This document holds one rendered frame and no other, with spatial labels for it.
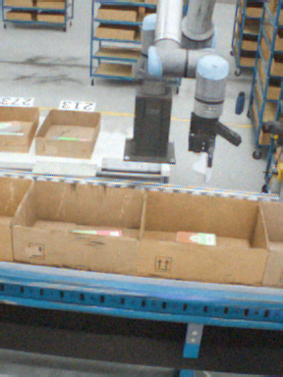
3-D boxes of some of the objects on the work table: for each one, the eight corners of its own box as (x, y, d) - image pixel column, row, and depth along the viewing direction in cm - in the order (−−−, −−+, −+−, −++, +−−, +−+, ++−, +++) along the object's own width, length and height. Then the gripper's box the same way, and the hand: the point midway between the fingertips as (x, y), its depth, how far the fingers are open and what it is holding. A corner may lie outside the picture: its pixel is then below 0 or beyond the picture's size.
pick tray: (100, 129, 301) (101, 112, 296) (90, 160, 268) (90, 141, 263) (50, 125, 301) (50, 108, 296) (34, 155, 268) (33, 137, 263)
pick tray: (39, 123, 303) (39, 106, 298) (28, 153, 270) (28, 135, 265) (-10, 122, 302) (-11, 105, 297) (-27, 151, 269) (-29, 134, 264)
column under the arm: (125, 138, 291) (128, 80, 274) (173, 141, 291) (179, 83, 274) (123, 161, 269) (126, 98, 252) (175, 164, 269) (182, 102, 252)
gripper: (191, 102, 169) (185, 161, 180) (191, 123, 155) (185, 186, 166) (218, 105, 169) (211, 163, 180) (220, 126, 155) (212, 188, 165)
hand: (207, 173), depth 172 cm, fingers open, 10 cm apart
